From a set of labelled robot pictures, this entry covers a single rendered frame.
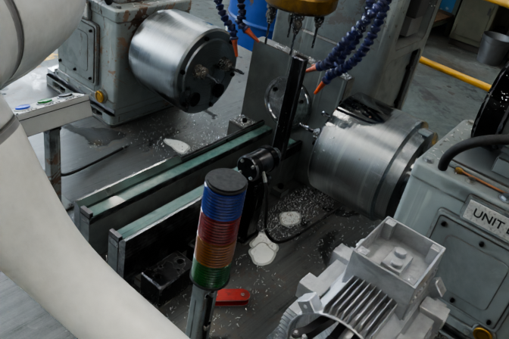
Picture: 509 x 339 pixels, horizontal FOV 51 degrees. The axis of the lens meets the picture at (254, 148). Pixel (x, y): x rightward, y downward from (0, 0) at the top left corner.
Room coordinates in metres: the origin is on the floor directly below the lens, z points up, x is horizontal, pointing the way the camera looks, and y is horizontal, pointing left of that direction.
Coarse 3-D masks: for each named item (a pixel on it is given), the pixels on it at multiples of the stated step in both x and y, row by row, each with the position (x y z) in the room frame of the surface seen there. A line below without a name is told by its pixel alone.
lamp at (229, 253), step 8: (200, 240) 0.58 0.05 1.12; (200, 248) 0.58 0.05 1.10; (208, 248) 0.57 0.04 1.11; (216, 248) 0.57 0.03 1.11; (224, 248) 0.58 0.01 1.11; (232, 248) 0.59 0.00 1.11; (200, 256) 0.58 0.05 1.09; (208, 256) 0.57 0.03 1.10; (216, 256) 0.57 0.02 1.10; (224, 256) 0.58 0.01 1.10; (232, 256) 0.59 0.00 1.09; (208, 264) 0.57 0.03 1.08; (216, 264) 0.57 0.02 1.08; (224, 264) 0.58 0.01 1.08
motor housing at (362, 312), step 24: (336, 264) 0.65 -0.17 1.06; (336, 288) 0.58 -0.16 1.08; (360, 288) 0.57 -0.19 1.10; (288, 312) 0.55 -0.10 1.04; (336, 312) 0.51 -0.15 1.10; (360, 312) 0.53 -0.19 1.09; (384, 312) 0.54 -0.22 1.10; (288, 336) 0.54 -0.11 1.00; (360, 336) 0.49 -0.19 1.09; (384, 336) 0.51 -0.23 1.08; (408, 336) 0.53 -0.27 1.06; (432, 336) 0.58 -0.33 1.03
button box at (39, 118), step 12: (72, 96) 1.00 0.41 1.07; (84, 96) 1.00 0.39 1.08; (36, 108) 0.91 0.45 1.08; (48, 108) 0.93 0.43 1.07; (60, 108) 0.95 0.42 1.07; (72, 108) 0.97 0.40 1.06; (84, 108) 0.99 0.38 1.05; (24, 120) 0.88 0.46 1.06; (36, 120) 0.90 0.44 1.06; (48, 120) 0.92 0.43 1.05; (60, 120) 0.94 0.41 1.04; (72, 120) 0.96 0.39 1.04; (36, 132) 0.89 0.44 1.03
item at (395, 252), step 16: (384, 224) 0.68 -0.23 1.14; (400, 224) 0.68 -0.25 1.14; (368, 240) 0.63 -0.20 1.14; (384, 240) 0.67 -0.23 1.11; (400, 240) 0.67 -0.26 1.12; (416, 240) 0.66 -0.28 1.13; (352, 256) 0.59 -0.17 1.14; (368, 256) 0.62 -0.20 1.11; (384, 256) 0.63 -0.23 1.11; (400, 256) 0.62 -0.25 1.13; (416, 256) 0.65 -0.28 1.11; (432, 256) 0.63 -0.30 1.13; (352, 272) 0.59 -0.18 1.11; (368, 272) 0.58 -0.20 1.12; (384, 272) 0.57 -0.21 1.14; (400, 272) 0.59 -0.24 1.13; (416, 272) 0.61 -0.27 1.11; (432, 272) 0.62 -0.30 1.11; (384, 288) 0.56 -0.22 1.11; (400, 288) 0.55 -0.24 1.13; (416, 288) 0.54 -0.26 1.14; (400, 304) 0.55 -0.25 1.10; (400, 320) 0.54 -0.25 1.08
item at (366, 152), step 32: (352, 96) 1.09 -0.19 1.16; (320, 128) 1.08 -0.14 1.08; (352, 128) 1.00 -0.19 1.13; (384, 128) 0.99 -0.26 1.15; (416, 128) 1.00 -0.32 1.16; (320, 160) 0.98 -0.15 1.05; (352, 160) 0.95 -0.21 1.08; (384, 160) 0.93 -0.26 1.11; (352, 192) 0.94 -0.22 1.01; (384, 192) 0.91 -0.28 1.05
